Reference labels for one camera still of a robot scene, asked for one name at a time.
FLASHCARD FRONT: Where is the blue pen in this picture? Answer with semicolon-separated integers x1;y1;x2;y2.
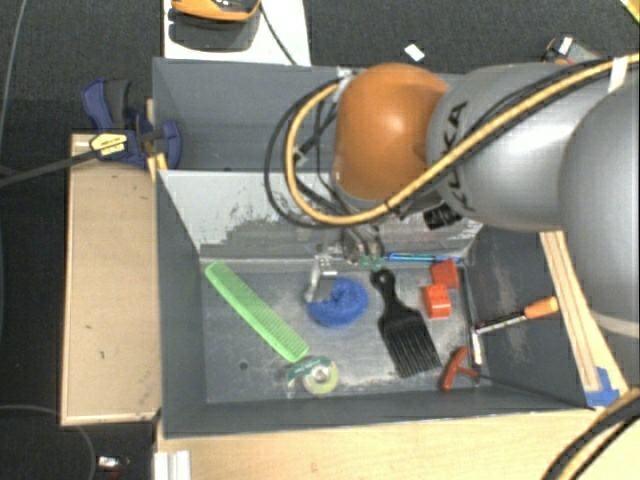
386;252;447;264

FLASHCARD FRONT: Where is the grey metal bin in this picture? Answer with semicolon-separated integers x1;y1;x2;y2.
151;56;597;438

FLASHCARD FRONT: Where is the green comb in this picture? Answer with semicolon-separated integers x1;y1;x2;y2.
204;260;311;364

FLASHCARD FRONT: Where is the green and white tape roll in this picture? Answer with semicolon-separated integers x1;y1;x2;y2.
285;355;341;397

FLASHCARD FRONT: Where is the red-orange block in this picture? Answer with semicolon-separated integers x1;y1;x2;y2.
421;283;453;320

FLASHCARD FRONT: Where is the black hair pick comb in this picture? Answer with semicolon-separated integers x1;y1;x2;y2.
369;268;444;380

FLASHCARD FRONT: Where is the pale wood board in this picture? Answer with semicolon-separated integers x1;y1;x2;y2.
59;132;164;427

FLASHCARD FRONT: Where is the blue cloth ring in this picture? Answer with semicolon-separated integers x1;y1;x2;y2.
305;276;370;330

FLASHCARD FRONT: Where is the black cylinder on white bracket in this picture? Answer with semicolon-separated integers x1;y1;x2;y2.
422;201;482;239

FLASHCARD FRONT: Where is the red T-handle hex key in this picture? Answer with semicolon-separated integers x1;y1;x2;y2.
438;346;596;410

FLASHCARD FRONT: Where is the orange-handled metal tool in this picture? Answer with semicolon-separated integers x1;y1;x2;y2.
468;296;561;368

